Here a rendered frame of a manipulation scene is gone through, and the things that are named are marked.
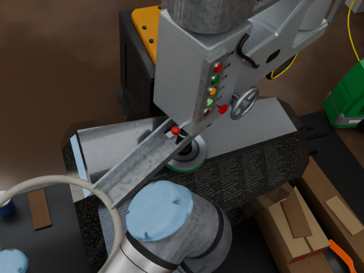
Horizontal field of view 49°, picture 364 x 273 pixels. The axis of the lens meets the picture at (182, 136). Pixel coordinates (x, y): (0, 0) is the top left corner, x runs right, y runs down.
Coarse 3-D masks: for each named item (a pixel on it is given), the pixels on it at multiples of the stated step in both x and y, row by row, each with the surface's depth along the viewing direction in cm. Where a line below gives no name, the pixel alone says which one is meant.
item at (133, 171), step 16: (160, 128) 160; (144, 144) 159; (160, 144) 162; (128, 160) 158; (144, 160) 159; (160, 160) 154; (112, 176) 157; (128, 176) 157; (144, 176) 152; (112, 192) 155; (128, 192) 150; (112, 208) 148
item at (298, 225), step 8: (288, 200) 235; (296, 200) 235; (288, 208) 232; (296, 208) 232; (288, 216) 229; (296, 216) 229; (304, 216) 230; (296, 224) 226; (304, 224) 227; (296, 232) 223; (304, 232) 224
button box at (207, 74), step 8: (216, 56) 116; (224, 56) 118; (208, 64) 115; (216, 64) 117; (224, 64) 121; (208, 72) 117; (200, 80) 122; (208, 80) 120; (200, 88) 124; (208, 88) 124; (200, 96) 126; (208, 96) 128; (216, 96) 133; (200, 104) 128; (200, 112) 132; (192, 120) 137; (200, 120) 136
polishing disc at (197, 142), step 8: (168, 136) 180; (176, 136) 180; (192, 144) 178; (200, 144) 179; (192, 152) 176; (200, 152) 176; (176, 160) 172; (184, 160) 173; (192, 160) 173; (200, 160) 174; (176, 168) 171; (184, 168) 171; (192, 168) 172
